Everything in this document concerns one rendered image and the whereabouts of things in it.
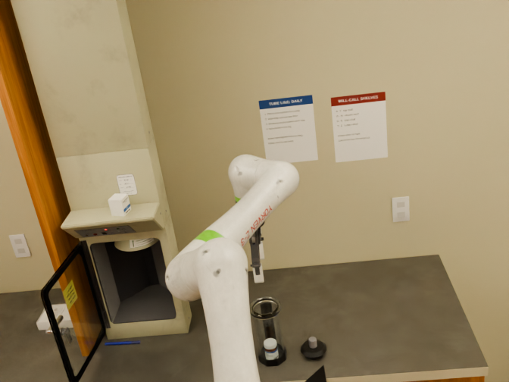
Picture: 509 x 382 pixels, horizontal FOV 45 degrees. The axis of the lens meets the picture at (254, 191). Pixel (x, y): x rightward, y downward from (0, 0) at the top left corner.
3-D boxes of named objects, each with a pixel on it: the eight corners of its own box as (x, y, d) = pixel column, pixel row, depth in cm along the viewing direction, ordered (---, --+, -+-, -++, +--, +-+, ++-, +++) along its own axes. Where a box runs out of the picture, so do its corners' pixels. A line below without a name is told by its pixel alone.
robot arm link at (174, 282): (202, 307, 147) (168, 269, 146) (179, 314, 158) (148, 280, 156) (245, 258, 158) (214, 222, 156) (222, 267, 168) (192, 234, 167)
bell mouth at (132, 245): (120, 230, 240) (117, 217, 238) (164, 225, 239) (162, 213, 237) (109, 253, 225) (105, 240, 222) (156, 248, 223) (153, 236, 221)
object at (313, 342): (300, 345, 222) (298, 331, 219) (326, 344, 221) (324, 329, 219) (301, 363, 214) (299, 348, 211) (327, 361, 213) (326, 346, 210)
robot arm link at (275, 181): (195, 225, 163) (207, 256, 169) (229, 234, 156) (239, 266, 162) (270, 150, 184) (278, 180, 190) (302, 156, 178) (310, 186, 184)
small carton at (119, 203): (118, 208, 212) (114, 193, 209) (131, 209, 211) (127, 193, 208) (111, 215, 208) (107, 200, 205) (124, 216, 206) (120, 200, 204)
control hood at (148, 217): (76, 235, 220) (70, 210, 216) (165, 227, 217) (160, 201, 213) (67, 252, 210) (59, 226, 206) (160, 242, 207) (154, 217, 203)
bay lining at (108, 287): (125, 286, 259) (105, 212, 244) (185, 281, 257) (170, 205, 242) (110, 323, 237) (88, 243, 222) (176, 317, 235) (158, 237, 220)
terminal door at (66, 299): (106, 331, 236) (80, 242, 220) (73, 389, 210) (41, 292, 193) (104, 331, 237) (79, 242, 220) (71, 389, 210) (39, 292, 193)
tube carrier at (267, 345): (257, 345, 223) (250, 297, 214) (287, 342, 222) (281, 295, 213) (256, 366, 214) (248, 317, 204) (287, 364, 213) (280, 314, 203)
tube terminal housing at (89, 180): (122, 301, 263) (76, 132, 230) (196, 295, 260) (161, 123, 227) (107, 339, 240) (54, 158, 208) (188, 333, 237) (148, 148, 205)
